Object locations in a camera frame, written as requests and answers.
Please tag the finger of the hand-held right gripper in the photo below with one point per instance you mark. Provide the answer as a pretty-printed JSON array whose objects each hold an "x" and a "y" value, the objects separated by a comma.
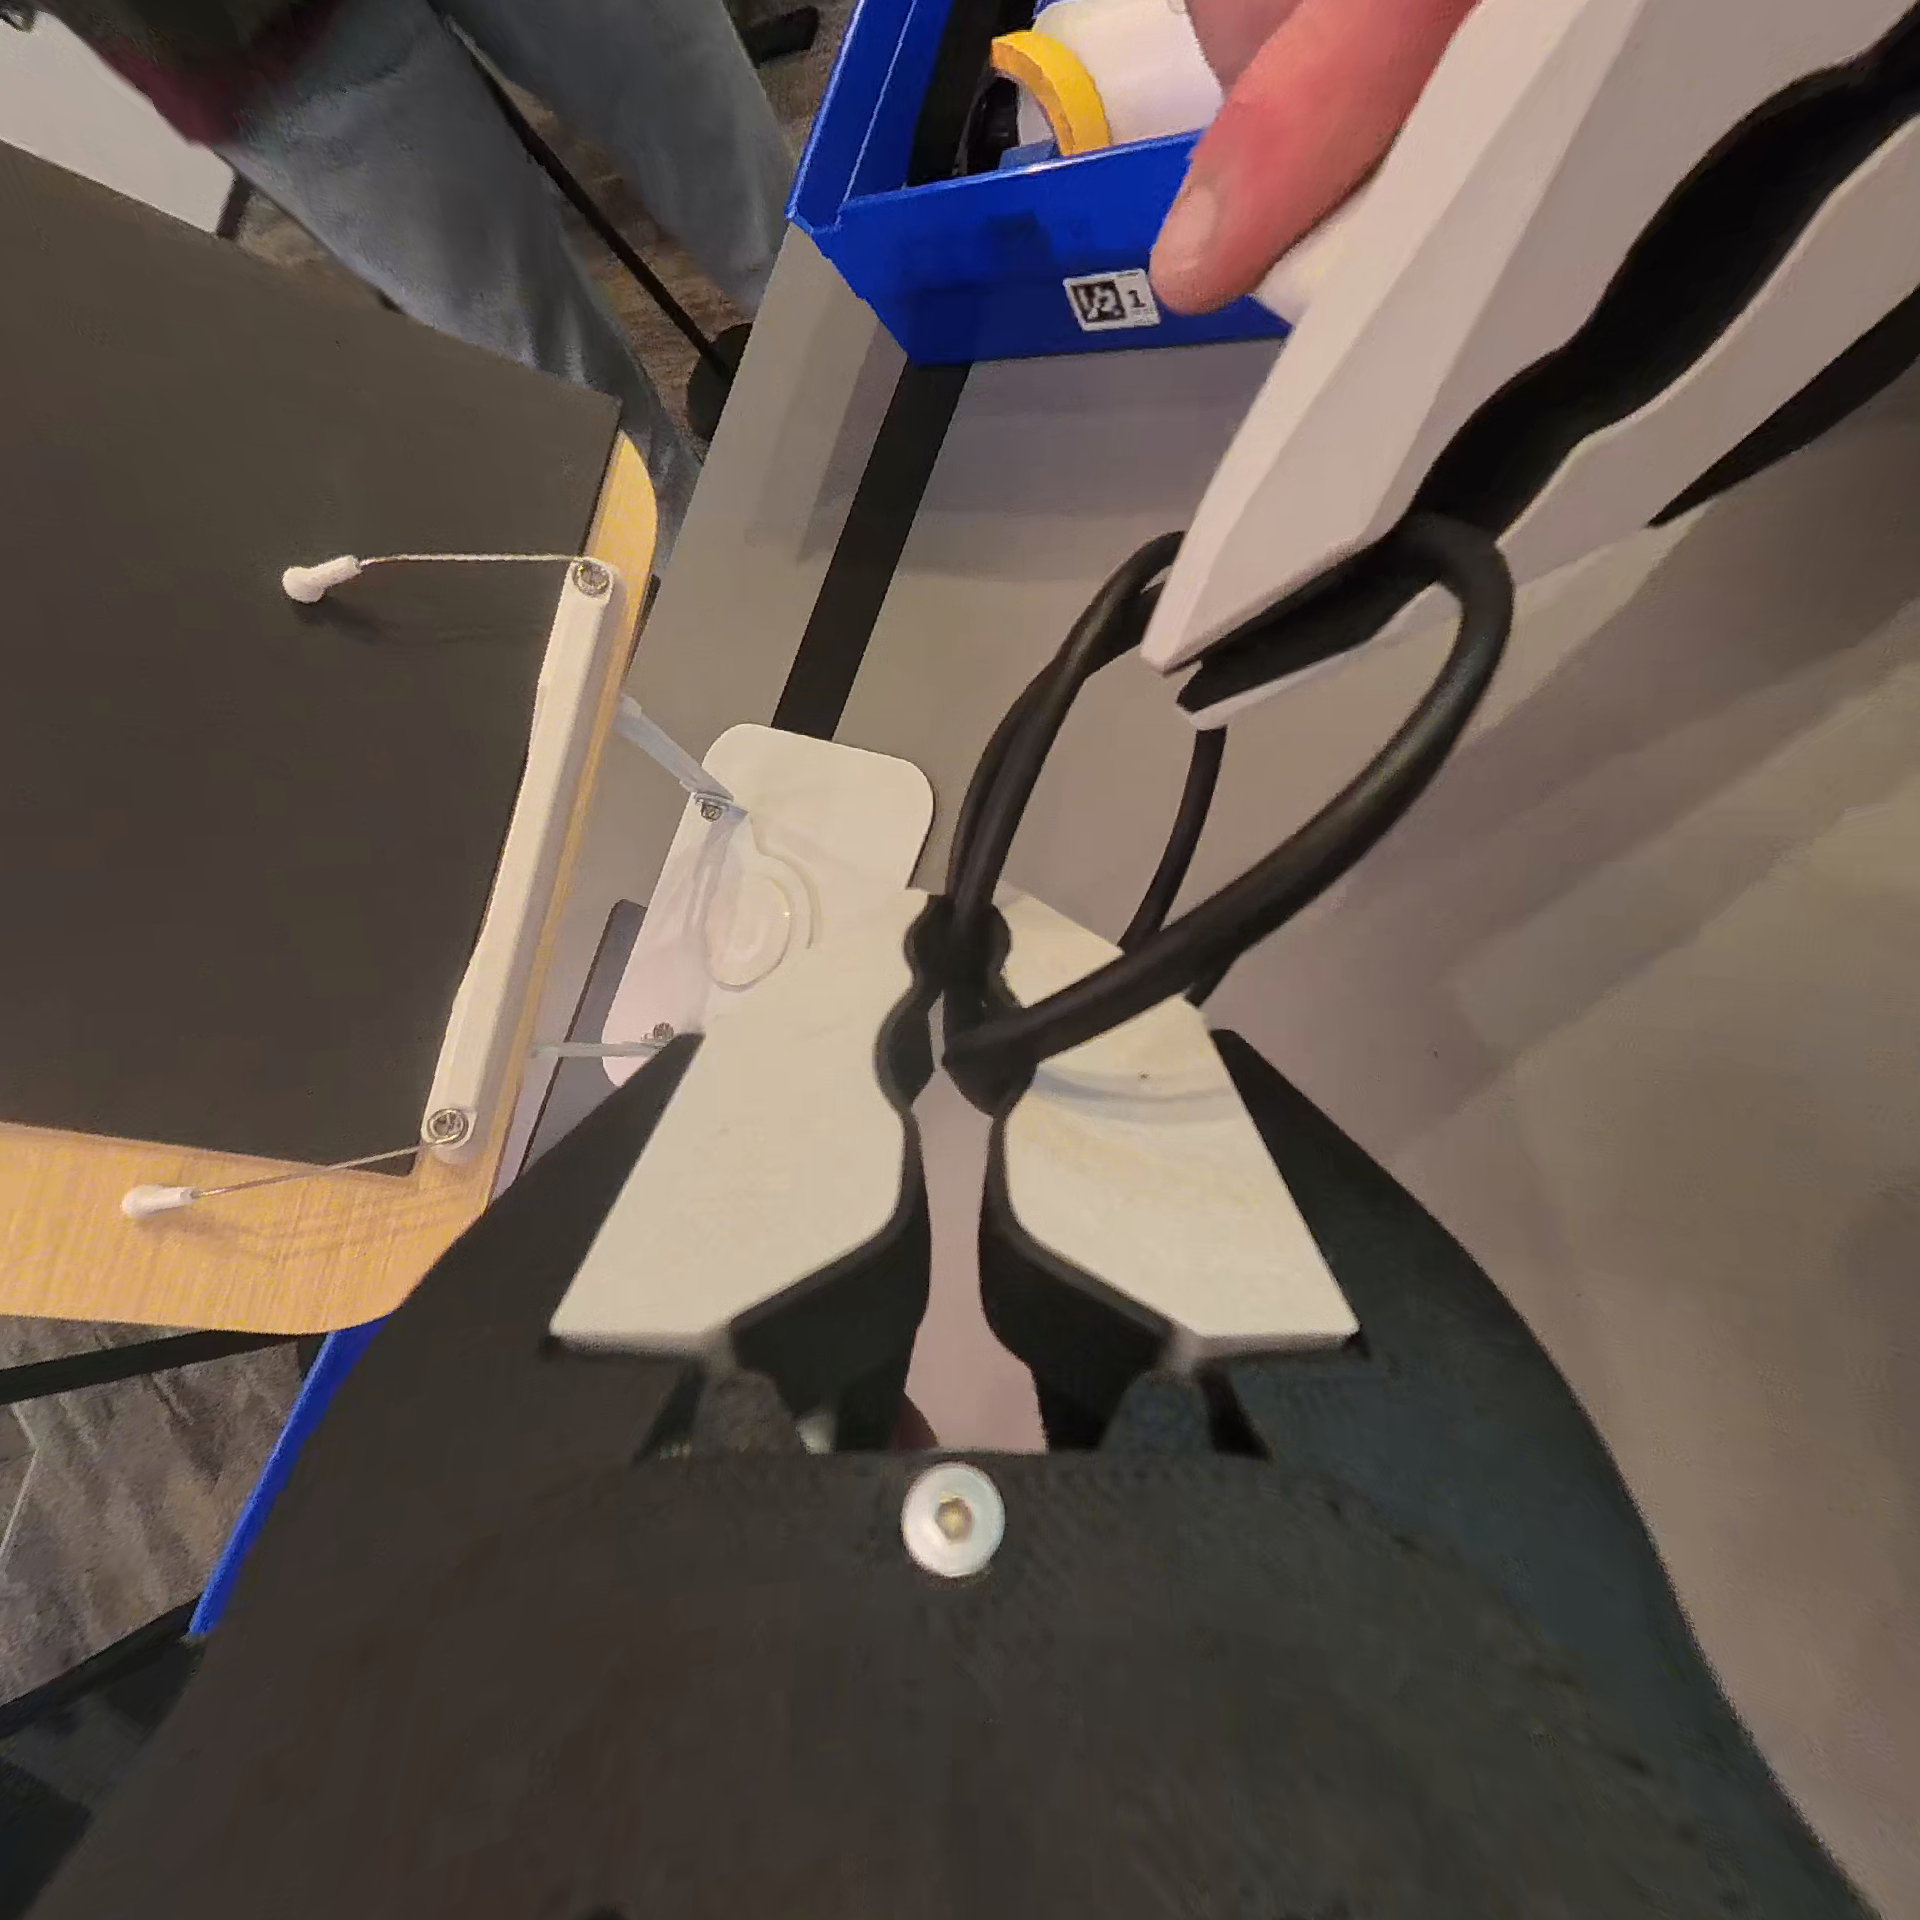
[
  {"x": 1443, "y": 274},
  {"x": 1772, "y": 344}
]

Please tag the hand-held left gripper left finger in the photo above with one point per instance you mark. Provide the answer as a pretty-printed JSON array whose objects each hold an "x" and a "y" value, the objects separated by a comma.
[{"x": 750, "y": 1187}]

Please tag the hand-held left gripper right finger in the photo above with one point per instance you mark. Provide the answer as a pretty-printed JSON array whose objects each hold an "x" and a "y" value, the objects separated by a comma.
[{"x": 1170, "y": 1203}]

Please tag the blue plastic bin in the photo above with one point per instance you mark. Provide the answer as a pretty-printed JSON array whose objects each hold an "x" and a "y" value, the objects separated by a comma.
[
  {"x": 271, "y": 1473},
  {"x": 960, "y": 258}
]

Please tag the person's right hand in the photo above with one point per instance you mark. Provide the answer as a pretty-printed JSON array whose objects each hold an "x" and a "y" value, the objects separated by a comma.
[{"x": 1290, "y": 153}]

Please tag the white tube with yellow band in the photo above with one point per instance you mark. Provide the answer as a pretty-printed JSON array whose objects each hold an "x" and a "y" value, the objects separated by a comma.
[{"x": 1109, "y": 60}]

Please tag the black wood-rimmed board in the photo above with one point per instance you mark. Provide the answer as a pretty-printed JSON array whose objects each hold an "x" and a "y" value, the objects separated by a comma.
[{"x": 271, "y": 603}]

